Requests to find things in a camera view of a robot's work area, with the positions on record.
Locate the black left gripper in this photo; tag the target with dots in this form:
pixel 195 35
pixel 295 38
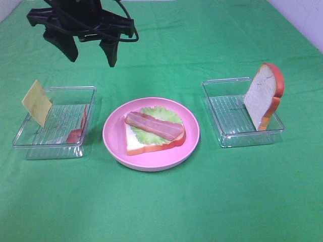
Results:
pixel 88 21

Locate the yellow cheese slice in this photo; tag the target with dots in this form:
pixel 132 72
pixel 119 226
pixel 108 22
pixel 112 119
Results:
pixel 37 103

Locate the bacon strip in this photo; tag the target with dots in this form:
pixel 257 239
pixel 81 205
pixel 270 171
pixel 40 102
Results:
pixel 165 129
pixel 75 135

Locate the green lettuce leaf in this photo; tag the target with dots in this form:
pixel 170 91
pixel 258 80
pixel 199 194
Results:
pixel 158 112

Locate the bread slice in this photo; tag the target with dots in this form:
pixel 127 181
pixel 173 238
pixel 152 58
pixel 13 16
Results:
pixel 264 95
pixel 133 147

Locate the clear left plastic tray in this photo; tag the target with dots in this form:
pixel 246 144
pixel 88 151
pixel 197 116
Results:
pixel 64 116

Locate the clear plastic tray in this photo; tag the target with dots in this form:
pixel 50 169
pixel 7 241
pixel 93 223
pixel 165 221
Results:
pixel 64 116
pixel 230 119

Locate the pink round plate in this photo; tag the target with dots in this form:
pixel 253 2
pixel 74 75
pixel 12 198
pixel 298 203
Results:
pixel 114 136

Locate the clear right plastic tray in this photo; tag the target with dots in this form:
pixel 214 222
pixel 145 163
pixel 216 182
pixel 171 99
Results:
pixel 230 119

